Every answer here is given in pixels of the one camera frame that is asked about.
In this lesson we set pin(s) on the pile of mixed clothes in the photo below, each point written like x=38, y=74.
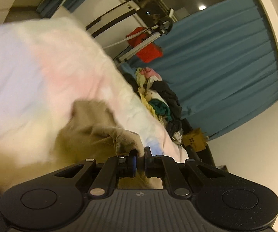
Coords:
x=159, y=99

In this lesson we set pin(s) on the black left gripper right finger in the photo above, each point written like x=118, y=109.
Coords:
x=168, y=170

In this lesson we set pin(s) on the black white exercise machine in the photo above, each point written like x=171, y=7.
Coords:
x=93, y=9

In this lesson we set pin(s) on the tan t-shirt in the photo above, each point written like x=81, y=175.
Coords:
x=98, y=135

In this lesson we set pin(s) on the white pink bed sheet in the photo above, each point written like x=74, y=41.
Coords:
x=47, y=64

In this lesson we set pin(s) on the blue curtain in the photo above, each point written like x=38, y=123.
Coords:
x=221, y=62

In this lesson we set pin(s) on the brown cardboard box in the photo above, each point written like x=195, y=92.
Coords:
x=196, y=139

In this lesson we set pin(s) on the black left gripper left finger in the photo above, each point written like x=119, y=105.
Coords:
x=109, y=173

